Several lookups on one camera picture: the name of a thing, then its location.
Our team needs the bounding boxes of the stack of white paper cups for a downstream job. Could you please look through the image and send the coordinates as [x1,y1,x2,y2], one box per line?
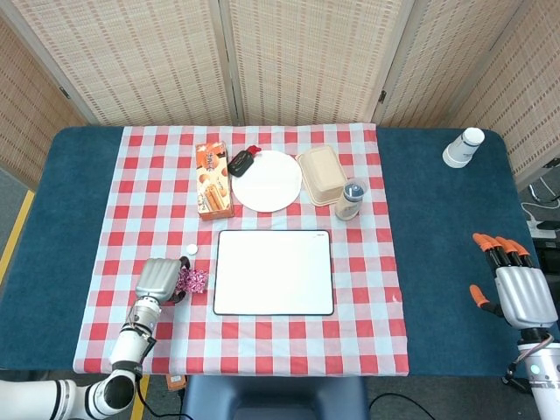
[441,127,487,169]

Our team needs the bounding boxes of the teal table cover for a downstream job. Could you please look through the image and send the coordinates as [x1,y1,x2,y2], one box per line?
[0,125,560,378]

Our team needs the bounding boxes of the black sauce bottle red cap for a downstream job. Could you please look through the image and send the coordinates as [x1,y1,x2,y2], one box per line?
[227,145,263,179]

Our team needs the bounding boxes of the white dry-erase board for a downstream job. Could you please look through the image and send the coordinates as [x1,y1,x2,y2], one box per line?
[213,229,335,317]

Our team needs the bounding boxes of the red white checkered tablecloth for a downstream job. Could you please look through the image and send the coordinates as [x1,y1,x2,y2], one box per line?
[72,122,411,377]

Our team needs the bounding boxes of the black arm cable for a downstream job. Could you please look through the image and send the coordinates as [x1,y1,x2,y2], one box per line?
[134,376,185,420]

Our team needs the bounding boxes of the red white patterned rectangular packet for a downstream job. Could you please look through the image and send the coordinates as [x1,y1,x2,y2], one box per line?
[176,267,209,295]

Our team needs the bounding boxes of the orange biscuit box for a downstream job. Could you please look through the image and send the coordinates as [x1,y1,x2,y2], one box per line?
[194,141,235,221]

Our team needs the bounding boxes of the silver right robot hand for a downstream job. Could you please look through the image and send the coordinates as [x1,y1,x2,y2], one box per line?
[469,233,560,329]

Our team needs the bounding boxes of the black floor cable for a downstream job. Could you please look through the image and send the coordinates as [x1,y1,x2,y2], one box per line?
[367,392,437,420]

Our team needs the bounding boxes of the white paper plate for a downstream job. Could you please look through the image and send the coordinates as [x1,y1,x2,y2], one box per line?
[231,150,304,214]

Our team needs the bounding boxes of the woven bamboo screen panel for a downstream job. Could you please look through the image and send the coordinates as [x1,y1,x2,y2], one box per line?
[0,0,240,128]
[0,12,88,192]
[218,0,415,127]
[445,0,560,189]
[371,0,537,129]

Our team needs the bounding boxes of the beige plastic food container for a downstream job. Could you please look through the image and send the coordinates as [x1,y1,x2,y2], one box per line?
[295,146,347,207]

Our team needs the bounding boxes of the dark blue chair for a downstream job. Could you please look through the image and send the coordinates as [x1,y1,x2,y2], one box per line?
[181,374,371,420]

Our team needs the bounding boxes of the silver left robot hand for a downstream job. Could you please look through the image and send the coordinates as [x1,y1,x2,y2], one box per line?
[134,256,193,305]

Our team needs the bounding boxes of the mayonnaise bottle blue cap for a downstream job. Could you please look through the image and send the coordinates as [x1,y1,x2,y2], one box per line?
[334,177,369,222]

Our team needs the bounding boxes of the white power strip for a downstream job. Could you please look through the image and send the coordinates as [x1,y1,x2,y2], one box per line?
[527,218,553,240]

